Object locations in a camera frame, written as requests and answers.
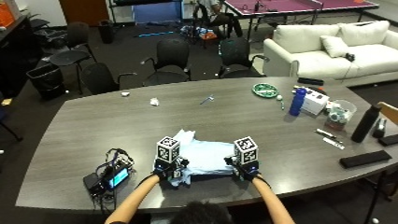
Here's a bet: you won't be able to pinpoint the light blue cloth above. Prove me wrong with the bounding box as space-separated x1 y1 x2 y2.
168 129 238 187

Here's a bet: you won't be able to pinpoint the white cardboard box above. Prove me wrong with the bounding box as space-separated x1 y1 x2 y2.
300 91 332 116

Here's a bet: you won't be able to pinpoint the person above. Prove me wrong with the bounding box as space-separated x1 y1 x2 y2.
104 201 296 224
198 0 244 38

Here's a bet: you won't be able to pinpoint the green patterned plate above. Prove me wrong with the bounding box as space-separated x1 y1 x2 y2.
252 82 280 99

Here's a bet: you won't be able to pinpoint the white sofa cushion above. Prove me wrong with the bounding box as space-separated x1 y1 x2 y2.
320 35 351 58

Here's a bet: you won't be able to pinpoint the black remote on table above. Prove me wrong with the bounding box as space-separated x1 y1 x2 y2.
296 77 325 87

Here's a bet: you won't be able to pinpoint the clear plastic container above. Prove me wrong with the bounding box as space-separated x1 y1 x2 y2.
324 99 359 132

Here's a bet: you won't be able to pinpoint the white marker pen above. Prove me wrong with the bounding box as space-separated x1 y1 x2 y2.
315 128 339 140

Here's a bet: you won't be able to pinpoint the glove marker cube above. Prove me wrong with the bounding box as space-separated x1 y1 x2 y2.
234 135 260 165
156 135 182 163

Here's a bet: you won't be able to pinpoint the person's left hand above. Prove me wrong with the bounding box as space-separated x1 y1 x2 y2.
151 157 191 182

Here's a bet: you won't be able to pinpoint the black water bottle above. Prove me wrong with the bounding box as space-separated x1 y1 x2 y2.
351 105 383 144

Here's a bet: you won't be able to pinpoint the small black flat case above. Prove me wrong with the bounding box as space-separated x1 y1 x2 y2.
377 133 398 147

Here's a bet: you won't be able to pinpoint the black cables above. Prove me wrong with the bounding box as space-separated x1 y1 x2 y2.
83 147 138 216

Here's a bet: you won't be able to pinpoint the long black flat case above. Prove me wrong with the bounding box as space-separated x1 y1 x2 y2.
339 149 393 170

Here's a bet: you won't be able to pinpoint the black waste bin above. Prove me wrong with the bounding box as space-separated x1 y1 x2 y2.
27 63 67 101

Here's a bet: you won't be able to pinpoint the person's right hand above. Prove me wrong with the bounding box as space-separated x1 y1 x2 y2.
224 156 263 182

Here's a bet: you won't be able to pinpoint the white sofa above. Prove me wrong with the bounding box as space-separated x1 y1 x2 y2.
263 20 398 88

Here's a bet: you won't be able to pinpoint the recording device with lit screen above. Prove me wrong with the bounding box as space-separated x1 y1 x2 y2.
102 161 135 191

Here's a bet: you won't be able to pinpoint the black office chair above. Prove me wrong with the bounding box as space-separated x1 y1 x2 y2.
140 37 194 87
79 62 139 95
218 36 272 78
49 21 98 95

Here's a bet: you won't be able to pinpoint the purple table-tennis table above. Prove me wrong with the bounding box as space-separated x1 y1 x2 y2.
223 0 381 41

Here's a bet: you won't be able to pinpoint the small metal tool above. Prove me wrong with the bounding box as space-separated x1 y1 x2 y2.
199 94 216 105

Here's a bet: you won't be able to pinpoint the blue water bottle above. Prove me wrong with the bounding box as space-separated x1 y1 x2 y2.
289 88 309 118

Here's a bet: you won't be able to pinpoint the dark cabinet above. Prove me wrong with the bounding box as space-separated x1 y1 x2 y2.
0 12 46 99

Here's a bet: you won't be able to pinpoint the right glove marker cube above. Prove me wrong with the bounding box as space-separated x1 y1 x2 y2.
234 135 260 165

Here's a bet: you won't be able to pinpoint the white label strip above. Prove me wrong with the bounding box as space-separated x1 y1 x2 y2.
323 137 347 150

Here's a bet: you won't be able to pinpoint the left glove marker cube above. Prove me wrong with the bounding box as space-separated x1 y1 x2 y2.
156 135 182 163

